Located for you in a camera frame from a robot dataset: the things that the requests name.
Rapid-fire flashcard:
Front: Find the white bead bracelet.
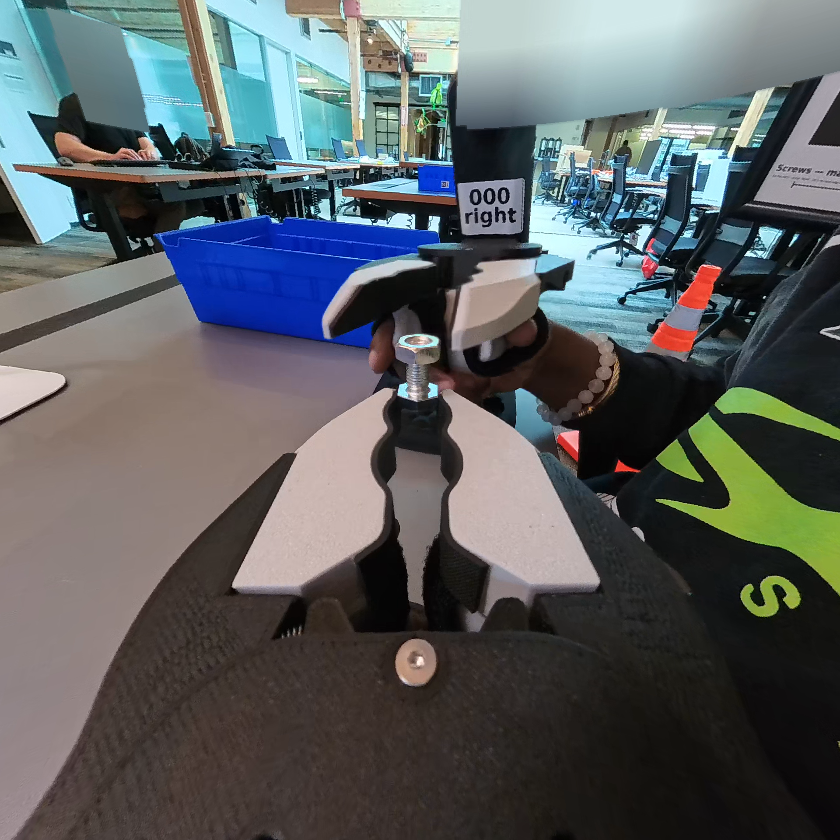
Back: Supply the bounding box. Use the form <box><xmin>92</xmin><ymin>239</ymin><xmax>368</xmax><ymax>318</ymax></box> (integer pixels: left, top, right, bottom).
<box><xmin>535</xmin><ymin>331</ymin><xmax>621</xmax><ymax>426</ymax></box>

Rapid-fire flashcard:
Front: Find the person's black printed shirt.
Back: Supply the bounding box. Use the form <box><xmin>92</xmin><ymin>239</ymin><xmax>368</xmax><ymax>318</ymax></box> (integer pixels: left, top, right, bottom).
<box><xmin>577</xmin><ymin>230</ymin><xmax>840</xmax><ymax>840</ymax></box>

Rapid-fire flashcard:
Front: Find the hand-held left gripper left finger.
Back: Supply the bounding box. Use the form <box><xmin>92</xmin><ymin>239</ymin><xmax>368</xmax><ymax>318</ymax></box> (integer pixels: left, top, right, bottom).
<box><xmin>231</xmin><ymin>388</ymin><xmax>398</xmax><ymax>631</ymax></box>

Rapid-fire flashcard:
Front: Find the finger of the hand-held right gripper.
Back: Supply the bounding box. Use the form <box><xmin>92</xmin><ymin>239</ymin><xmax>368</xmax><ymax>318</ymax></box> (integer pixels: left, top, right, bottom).
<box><xmin>322</xmin><ymin>256</ymin><xmax>441</xmax><ymax>341</ymax></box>
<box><xmin>446</xmin><ymin>259</ymin><xmax>543</xmax><ymax>350</ymax></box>

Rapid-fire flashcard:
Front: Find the black framed instruction sign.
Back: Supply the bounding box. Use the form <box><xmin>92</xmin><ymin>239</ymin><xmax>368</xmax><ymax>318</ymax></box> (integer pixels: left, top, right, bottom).
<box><xmin>738</xmin><ymin>69</ymin><xmax>840</xmax><ymax>231</ymax></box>

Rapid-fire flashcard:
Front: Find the person's right forearm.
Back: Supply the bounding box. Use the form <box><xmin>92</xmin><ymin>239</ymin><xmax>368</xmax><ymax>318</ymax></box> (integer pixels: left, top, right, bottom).
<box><xmin>558</xmin><ymin>344</ymin><xmax>729</xmax><ymax>480</ymax></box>

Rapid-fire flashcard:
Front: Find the medium steel hex nut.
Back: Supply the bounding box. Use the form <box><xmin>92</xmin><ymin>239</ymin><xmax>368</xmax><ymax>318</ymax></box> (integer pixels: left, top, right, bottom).
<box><xmin>394</xmin><ymin>332</ymin><xmax>442</xmax><ymax>367</ymax></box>

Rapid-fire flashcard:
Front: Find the black office chair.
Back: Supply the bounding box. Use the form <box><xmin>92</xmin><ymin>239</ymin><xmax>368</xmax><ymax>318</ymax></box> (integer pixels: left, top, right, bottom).
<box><xmin>28</xmin><ymin>110</ymin><xmax>158</xmax><ymax>253</ymax></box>
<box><xmin>617</xmin><ymin>154</ymin><xmax>700</xmax><ymax>306</ymax></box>
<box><xmin>656</xmin><ymin>147</ymin><xmax>808</xmax><ymax>342</ymax></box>

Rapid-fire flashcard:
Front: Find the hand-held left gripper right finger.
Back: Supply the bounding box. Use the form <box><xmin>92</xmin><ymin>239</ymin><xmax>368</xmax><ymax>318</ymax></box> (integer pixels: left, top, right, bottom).
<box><xmin>438</xmin><ymin>390</ymin><xmax>601</xmax><ymax>631</ymax></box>

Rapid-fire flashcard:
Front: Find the wooden office table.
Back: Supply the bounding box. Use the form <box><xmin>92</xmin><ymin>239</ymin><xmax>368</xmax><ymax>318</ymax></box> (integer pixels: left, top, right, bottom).
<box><xmin>13</xmin><ymin>161</ymin><xmax>326</xmax><ymax>260</ymax></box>
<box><xmin>341</xmin><ymin>178</ymin><xmax>460</xmax><ymax>227</ymax></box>

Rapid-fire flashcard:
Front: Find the black foam pad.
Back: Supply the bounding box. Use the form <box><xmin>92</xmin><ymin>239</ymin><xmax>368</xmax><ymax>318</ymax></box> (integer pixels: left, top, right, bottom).
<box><xmin>394</xmin><ymin>402</ymin><xmax>454</xmax><ymax>454</ymax></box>

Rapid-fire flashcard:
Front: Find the green potted plant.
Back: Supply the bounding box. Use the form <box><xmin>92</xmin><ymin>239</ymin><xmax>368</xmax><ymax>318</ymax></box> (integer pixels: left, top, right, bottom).
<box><xmin>413</xmin><ymin>82</ymin><xmax>447</xmax><ymax>135</ymax></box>

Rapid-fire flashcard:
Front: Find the white document stand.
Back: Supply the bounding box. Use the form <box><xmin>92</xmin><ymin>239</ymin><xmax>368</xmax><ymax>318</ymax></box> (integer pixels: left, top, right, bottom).
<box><xmin>0</xmin><ymin>365</ymin><xmax>68</xmax><ymax>422</ymax></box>

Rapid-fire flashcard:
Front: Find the person's right hand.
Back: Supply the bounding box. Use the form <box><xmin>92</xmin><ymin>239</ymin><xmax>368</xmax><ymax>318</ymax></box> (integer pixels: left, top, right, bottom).
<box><xmin>367</xmin><ymin>317</ymin><xmax>592</xmax><ymax>403</ymax></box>

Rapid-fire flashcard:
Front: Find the short steel bolt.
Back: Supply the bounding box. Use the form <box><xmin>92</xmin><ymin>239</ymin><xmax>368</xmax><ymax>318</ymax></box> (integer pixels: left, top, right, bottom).
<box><xmin>397</xmin><ymin>364</ymin><xmax>442</xmax><ymax>403</ymax></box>

